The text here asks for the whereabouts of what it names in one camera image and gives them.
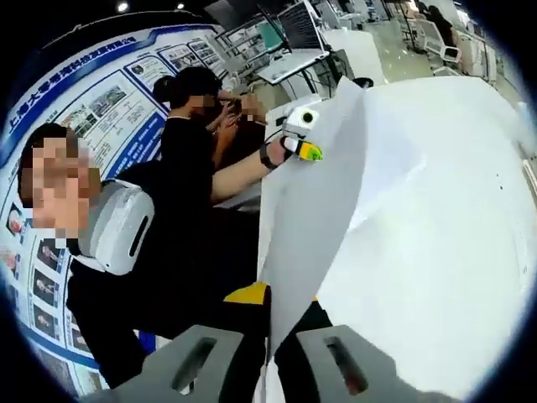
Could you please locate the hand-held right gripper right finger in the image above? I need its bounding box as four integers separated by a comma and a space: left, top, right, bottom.
272, 296, 420, 403

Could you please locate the person's left hand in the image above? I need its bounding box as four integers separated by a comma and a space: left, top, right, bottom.
267, 137, 291, 170

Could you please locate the large black monitor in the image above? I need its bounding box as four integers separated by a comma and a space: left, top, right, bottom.
276, 0, 331, 55

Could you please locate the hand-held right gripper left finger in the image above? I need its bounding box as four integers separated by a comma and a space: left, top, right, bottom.
144, 281, 273, 403

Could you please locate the black wristband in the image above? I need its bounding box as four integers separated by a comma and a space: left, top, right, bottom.
258, 144, 279, 172

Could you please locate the white side desk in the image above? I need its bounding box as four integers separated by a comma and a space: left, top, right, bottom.
256, 49, 333, 86

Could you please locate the blue framed wall poster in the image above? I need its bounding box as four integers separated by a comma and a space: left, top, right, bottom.
0, 24, 230, 391

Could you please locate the white table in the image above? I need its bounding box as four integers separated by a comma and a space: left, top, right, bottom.
259, 73, 537, 402

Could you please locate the white worn device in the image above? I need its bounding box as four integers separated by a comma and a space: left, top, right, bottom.
78, 177, 155, 277

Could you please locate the white counter block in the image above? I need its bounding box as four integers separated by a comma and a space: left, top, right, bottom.
325, 29, 385, 100

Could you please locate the white office chair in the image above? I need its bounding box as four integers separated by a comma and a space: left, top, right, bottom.
418, 19, 461, 65

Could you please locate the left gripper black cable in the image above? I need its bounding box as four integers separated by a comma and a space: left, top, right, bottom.
263, 116, 290, 146

